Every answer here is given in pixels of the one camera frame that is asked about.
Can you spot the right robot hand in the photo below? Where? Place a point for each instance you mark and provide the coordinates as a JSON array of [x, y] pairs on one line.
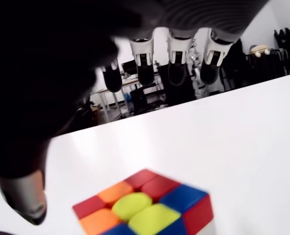
[[37, 73]]

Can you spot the multicolour Rubik's cube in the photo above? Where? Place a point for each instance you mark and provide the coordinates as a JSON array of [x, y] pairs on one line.
[[144, 213]]

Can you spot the white desk with monitor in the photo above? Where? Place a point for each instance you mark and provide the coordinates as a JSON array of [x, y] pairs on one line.
[[105, 98]]

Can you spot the silver humanoid robot legs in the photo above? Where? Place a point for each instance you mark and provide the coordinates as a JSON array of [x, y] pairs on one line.
[[200, 91]]

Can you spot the beige plush bag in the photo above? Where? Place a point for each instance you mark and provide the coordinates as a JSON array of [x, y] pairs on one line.
[[258, 49]]

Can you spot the black chair stack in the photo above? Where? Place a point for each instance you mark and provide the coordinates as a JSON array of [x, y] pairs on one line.
[[286, 49]]

